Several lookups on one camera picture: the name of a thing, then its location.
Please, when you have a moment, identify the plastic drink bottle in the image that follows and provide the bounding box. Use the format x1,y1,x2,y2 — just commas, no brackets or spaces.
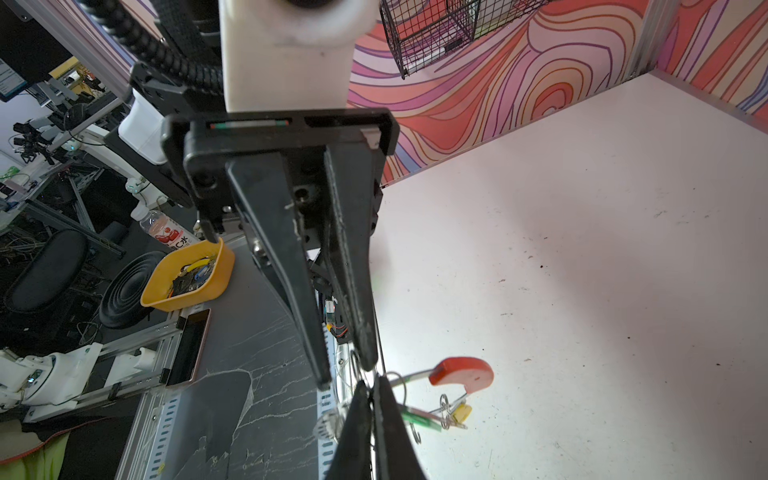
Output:
131,203,199,250

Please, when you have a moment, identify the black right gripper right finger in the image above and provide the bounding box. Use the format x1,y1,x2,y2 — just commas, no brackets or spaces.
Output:
372,376,426,480

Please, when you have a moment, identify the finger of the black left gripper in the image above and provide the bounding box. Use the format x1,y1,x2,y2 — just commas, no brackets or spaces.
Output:
227,152,331,387
323,142,379,356

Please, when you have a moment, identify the metal keyring disc red grip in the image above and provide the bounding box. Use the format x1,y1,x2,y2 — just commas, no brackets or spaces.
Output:
383,356,496,433

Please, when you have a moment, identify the yellow parts tray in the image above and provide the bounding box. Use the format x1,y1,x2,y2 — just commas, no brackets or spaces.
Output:
140,240,235,312

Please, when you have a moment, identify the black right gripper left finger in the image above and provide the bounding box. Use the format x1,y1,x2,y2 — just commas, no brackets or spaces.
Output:
326,381,373,480

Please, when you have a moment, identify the green plastic key tag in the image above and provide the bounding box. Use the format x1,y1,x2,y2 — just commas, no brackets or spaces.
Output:
398,404,443,431

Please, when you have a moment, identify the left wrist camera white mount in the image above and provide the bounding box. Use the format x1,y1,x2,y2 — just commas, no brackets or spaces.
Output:
218,0,379,113

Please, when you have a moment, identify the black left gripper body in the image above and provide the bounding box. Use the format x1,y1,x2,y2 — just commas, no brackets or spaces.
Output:
161,108,400,240

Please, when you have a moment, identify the black wire basket left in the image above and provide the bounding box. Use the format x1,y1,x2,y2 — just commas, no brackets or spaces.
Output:
379,0,550,78

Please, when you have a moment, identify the yellow plastic key tag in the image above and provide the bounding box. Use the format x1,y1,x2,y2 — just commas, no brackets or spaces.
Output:
450,402,472,428

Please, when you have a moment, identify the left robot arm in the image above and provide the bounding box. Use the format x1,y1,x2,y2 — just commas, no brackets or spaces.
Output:
82,1,399,388

